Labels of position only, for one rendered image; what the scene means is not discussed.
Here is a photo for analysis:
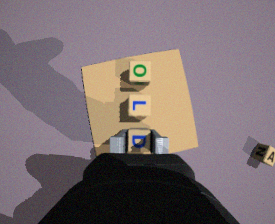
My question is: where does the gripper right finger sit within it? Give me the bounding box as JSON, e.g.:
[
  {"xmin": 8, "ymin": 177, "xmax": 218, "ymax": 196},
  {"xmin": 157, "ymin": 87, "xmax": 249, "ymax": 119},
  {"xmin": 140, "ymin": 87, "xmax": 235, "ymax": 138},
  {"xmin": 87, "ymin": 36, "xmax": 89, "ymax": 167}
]
[{"xmin": 149, "ymin": 129, "xmax": 169, "ymax": 154}]

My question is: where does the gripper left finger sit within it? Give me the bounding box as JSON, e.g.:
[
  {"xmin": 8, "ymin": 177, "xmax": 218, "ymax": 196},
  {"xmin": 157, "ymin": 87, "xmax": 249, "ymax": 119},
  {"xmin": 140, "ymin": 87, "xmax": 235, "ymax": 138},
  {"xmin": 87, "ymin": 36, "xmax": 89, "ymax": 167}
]
[{"xmin": 110, "ymin": 129, "xmax": 129, "ymax": 153}]

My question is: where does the tan flat mat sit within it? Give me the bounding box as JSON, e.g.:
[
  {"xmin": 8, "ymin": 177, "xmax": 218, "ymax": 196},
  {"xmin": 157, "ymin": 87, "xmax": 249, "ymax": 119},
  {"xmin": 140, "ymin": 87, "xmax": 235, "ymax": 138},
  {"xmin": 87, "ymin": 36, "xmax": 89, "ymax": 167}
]
[{"xmin": 82, "ymin": 49, "xmax": 198, "ymax": 155}]

